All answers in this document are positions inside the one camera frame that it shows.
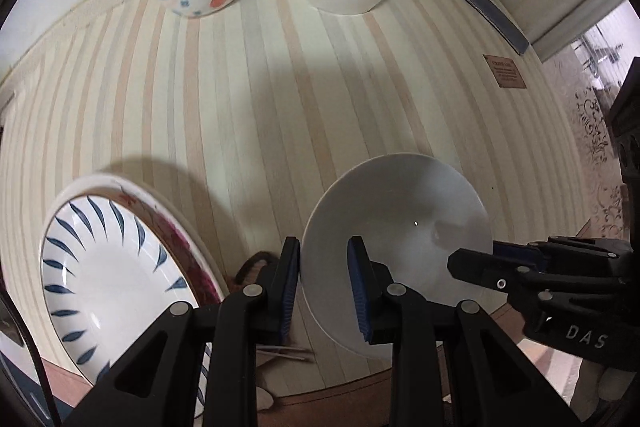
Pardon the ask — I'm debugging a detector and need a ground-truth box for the plain white bowl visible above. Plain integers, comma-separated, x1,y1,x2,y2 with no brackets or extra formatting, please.
300,153,504,360

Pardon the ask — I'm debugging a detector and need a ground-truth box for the white plate blue leaf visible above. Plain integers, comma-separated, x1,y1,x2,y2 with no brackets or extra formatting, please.
39,193,212,417

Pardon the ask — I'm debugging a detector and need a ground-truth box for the brown mat label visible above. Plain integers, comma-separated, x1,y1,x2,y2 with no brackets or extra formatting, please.
484,54,526,89

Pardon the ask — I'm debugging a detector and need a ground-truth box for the patterned glass door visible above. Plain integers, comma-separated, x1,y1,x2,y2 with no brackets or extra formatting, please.
542,1,639,239

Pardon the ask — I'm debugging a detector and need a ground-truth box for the striped cat table mat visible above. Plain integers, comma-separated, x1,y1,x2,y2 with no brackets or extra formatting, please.
0,0,597,408

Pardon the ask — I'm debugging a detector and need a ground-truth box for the black cable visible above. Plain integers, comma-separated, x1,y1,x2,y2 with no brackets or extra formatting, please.
0,296,64,427

